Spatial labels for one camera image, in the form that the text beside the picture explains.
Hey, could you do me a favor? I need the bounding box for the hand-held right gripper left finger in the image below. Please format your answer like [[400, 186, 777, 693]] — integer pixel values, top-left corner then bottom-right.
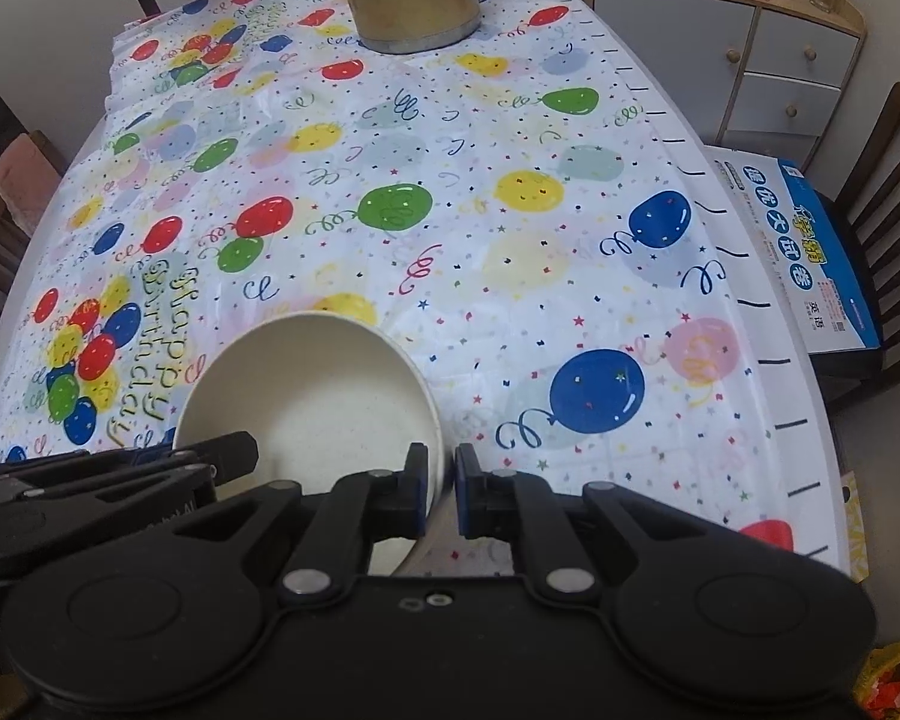
[[195, 442, 430, 597]]

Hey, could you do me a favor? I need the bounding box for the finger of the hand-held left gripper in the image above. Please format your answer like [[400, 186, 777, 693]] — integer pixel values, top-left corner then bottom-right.
[[0, 431, 260, 500]]

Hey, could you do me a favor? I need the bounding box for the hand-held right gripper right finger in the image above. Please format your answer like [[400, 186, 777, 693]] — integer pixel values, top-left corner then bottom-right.
[[454, 444, 695, 597]]

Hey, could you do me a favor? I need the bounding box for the cream bowl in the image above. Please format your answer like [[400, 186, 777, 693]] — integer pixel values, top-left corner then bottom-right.
[[174, 313, 445, 577]]

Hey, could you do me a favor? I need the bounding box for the balloon print tablecloth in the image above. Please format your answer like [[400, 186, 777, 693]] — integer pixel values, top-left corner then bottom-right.
[[0, 0, 856, 572]]

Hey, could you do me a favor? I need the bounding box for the pink towel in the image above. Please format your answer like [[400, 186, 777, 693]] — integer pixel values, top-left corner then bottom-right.
[[0, 139, 65, 220]]

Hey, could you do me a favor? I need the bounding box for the yellow patterned cloth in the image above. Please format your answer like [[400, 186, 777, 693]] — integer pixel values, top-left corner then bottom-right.
[[840, 469, 871, 586]]

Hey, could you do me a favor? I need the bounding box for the blue printed cardboard box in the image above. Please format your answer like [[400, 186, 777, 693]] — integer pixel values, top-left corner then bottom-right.
[[709, 150, 887, 357]]

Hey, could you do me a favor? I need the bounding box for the wooden cabinet with white drawers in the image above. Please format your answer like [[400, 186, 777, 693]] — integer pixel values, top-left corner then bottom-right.
[[536, 0, 869, 160]]

